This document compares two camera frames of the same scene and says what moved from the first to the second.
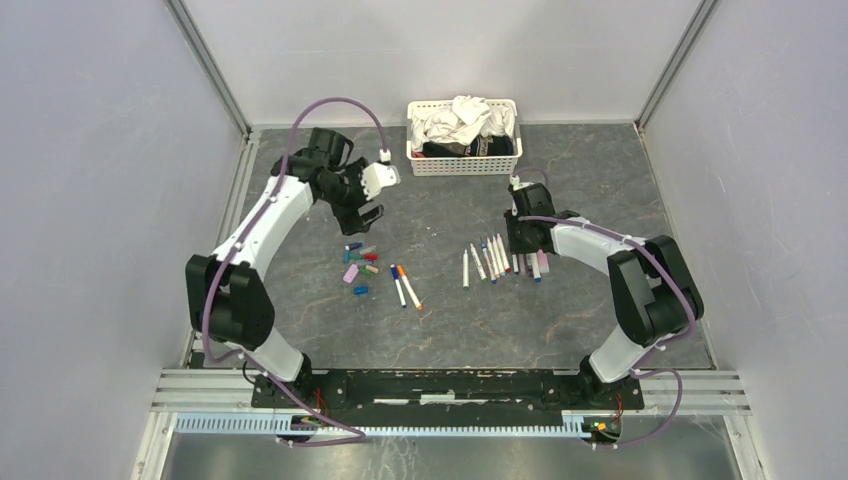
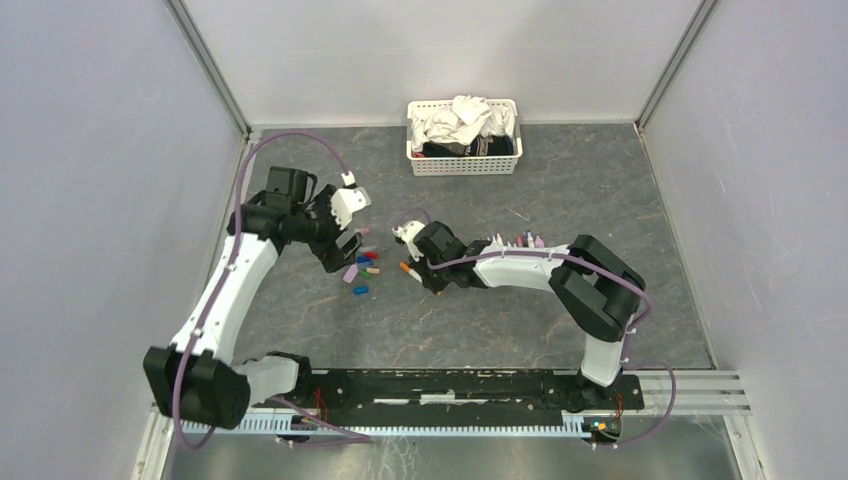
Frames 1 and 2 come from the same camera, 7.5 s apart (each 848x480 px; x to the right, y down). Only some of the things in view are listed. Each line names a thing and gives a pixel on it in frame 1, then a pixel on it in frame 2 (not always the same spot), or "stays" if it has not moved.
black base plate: (443, 392) stays
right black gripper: (515, 246) → (436, 286)
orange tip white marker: (403, 275) → (406, 268)
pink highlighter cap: (350, 274) stays
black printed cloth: (482, 146) stays
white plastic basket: (466, 164) stays
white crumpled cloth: (468, 119) stays
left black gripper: (351, 222) → (338, 257)
